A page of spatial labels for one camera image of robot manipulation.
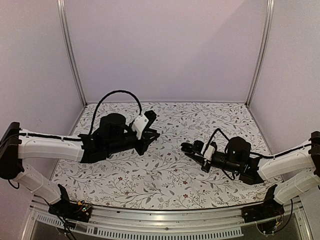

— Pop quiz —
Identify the left aluminium corner post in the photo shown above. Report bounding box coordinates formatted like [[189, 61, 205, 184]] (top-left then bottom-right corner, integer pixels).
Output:
[[56, 0, 88, 107]]

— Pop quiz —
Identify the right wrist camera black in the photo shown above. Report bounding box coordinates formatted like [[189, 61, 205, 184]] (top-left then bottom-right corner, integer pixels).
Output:
[[203, 141, 217, 154]]

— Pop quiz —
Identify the aluminium front rail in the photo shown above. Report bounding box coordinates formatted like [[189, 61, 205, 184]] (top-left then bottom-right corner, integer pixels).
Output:
[[21, 197, 315, 240]]

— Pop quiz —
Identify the black earbud charging case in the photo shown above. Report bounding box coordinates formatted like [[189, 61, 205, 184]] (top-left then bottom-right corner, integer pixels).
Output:
[[180, 142, 194, 154]]

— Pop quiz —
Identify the right aluminium corner post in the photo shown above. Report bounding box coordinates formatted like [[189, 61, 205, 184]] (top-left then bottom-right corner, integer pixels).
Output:
[[245, 0, 275, 108]]

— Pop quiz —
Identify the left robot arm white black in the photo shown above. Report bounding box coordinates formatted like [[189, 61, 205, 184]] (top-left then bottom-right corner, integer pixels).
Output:
[[0, 110, 160, 217]]

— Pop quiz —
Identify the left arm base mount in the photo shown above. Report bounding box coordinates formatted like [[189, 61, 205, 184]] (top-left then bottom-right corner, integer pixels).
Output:
[[48, 184, 92, 223]]

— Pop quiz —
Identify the floral patterned table mat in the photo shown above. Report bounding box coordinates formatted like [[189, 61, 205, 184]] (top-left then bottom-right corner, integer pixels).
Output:
[[51, 102, 282, 210]]

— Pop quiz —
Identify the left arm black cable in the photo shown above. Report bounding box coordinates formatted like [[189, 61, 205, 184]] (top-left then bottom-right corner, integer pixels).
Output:
[[88, 90, 143, 137]]

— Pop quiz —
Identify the aluminium corner post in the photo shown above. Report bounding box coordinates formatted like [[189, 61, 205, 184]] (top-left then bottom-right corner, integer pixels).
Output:
[[56, 0, 88, 107], [245, 0, 275, 108]]

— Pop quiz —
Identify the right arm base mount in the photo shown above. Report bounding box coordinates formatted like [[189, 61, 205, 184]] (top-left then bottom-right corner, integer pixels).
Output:
[[241, 184, 285, 223]]

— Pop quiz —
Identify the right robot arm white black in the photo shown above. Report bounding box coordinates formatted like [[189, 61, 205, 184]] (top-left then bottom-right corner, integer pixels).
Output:
[[181, 131, 320, 218]]

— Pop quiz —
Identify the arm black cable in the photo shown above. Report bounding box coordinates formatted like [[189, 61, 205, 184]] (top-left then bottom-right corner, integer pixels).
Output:
[[88, 90, 143, 137], [207, 127, 237, 151]]

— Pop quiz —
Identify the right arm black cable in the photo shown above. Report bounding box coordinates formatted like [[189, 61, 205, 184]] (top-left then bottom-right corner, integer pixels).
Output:
[[207, 127, 237, 151]]

